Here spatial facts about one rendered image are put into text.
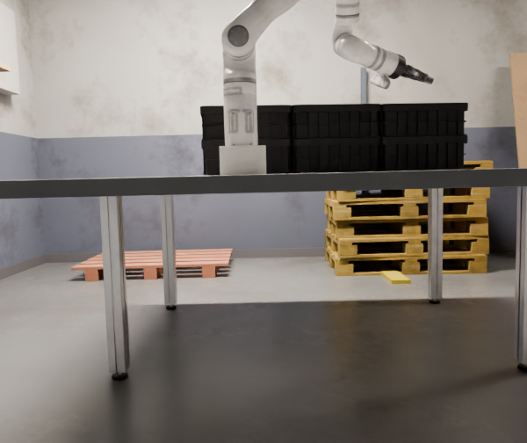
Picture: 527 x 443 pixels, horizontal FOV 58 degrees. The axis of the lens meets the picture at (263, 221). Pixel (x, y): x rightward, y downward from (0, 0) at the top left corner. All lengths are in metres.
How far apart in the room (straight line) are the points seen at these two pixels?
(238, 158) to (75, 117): 3.39
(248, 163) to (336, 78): 3.13
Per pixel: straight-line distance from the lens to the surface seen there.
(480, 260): 3.69
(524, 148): 4.46
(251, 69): 1.38
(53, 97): 4.67
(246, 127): 1.31
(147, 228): 4.37
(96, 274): 3.62
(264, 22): 1.36
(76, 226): 4.56
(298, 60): 4.36
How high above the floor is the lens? 0.69
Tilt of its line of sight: 5 degrees down
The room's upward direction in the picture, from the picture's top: 1 degrees counter-clockwise
